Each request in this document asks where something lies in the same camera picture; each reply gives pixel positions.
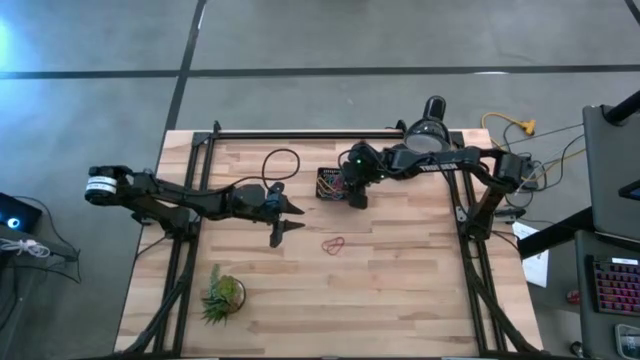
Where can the grey desk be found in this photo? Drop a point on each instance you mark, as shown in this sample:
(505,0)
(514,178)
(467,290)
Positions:
(585,325)

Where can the backlit black keyboard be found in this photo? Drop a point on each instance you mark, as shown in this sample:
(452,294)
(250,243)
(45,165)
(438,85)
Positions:
(617,287)

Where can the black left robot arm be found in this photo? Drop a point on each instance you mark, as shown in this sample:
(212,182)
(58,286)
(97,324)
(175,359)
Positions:
(190,200)

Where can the white paper sheet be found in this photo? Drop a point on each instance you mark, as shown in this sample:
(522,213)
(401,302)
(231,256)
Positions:
(537,267)

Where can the red rubber band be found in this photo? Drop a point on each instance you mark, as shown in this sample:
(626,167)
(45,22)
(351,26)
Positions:
(325,246)

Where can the rubber bands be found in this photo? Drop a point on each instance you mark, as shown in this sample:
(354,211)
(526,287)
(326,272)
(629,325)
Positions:
(332,176)
(336,192)

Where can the white device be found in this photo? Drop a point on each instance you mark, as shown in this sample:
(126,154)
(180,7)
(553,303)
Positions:
(629,335)

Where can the black slotted plastic bin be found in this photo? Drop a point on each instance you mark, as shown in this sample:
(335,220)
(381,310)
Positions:
(320,172)

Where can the black desk lamp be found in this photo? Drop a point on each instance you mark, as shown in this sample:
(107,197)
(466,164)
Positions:
(430,132)

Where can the small red object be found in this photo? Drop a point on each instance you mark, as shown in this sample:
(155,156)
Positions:
(573,297)

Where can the black aluminium table frame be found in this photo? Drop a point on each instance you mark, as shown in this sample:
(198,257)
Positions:
(300,135)

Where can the black post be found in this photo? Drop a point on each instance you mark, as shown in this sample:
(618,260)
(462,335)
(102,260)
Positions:
(622,110)

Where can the dark tablet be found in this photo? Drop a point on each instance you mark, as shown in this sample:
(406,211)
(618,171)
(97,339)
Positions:
(632,191)

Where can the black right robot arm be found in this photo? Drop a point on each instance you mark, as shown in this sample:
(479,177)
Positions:
(435,162)

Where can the potted green succulent plant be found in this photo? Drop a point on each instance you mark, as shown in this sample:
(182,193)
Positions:
(222,295)

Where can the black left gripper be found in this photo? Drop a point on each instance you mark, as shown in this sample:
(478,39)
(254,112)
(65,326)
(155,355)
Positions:
(275,207)

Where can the yellow rubber band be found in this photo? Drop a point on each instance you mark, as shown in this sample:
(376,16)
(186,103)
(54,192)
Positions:
(327,186)

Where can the grey side table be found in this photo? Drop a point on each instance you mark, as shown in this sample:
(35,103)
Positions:
(610,175)

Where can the black beam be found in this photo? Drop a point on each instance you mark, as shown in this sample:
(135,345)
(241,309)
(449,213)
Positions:
(555,232)

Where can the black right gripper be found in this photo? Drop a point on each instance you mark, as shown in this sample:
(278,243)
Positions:
(365,165)

